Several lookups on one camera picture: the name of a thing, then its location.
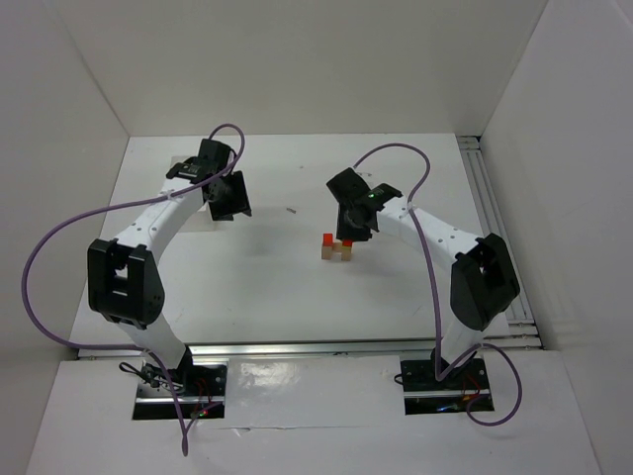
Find white perforated plastic box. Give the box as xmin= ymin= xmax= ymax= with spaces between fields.
xmin=165 ymin=154 xmax=222 ymax=234

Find long natural wood plank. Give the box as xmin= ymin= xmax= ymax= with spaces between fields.
xmin=332 ymin=243 xmax=352 ymax=257

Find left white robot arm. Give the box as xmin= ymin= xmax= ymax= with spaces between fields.
xmin=87 ymin=139 xmax=252 ymax=384

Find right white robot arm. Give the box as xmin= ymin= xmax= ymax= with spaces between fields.
xmin=326 ymin=167 xmax=520 ymax=381

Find front aluminium rail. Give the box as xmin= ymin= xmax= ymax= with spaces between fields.
xmin=78 ymin=332 xmax=543 ymax=359

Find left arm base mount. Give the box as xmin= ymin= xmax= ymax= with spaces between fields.
xmin=119 ymin=361 xmax=227 ymax=421

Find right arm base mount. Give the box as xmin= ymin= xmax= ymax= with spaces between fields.
xmin=393 ymin=357 xmax=494 ymax=416

